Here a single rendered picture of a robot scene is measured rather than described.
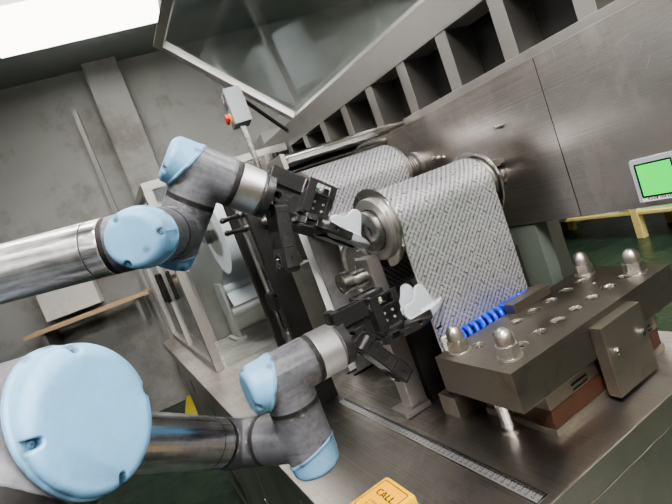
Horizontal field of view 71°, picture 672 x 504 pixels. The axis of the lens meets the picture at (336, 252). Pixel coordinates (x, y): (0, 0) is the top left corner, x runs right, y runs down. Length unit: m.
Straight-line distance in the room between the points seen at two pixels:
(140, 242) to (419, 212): 0.46
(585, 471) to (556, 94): 0.60
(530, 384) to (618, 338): 0.17
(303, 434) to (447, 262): 0.38
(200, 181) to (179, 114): 4.32
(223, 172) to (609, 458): 0.65
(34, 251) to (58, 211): 4.35
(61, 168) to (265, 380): 4.51
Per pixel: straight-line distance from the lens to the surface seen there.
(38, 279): 0.68
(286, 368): 0.68
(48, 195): 5.06
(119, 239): 0.60
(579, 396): 0.81
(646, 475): 0.82
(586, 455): 0.74
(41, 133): 5.16
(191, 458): 0.71
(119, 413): 0.43
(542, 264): 1.07
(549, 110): 0.95
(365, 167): 1.08
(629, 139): 0.89
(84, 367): 0.41
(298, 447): 0.72
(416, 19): 1.16
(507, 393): 0.71
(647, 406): 0.82
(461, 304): 0.87
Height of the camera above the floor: 1.32
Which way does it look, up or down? 6 degrees down
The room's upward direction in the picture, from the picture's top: 20 degrees counter-clockwise
